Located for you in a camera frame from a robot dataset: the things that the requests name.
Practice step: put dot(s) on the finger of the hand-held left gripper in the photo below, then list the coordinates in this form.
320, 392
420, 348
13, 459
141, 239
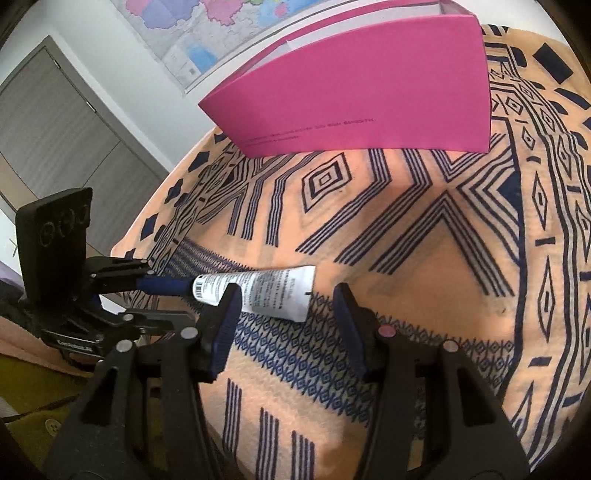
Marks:
161, 285
152, 321

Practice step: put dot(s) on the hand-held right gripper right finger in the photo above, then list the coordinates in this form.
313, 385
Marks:
353, 330

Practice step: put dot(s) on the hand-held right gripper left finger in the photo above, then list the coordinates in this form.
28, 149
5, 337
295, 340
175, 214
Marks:
225, 327

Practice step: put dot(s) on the white printed tube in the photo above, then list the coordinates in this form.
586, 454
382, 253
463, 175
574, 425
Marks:
277, 290

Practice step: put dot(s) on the pink cardboard box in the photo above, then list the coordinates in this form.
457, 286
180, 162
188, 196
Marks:
369, 92

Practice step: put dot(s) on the orange patterned blanket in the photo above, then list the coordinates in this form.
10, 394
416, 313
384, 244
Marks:
415, 230

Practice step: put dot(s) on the grey door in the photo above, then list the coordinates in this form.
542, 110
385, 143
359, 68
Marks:
69, 129

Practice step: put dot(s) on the olive green cloth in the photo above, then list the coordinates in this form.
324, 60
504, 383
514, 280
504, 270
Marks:
27, 415

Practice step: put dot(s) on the colourful wall map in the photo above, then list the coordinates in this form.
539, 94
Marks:
184, 50

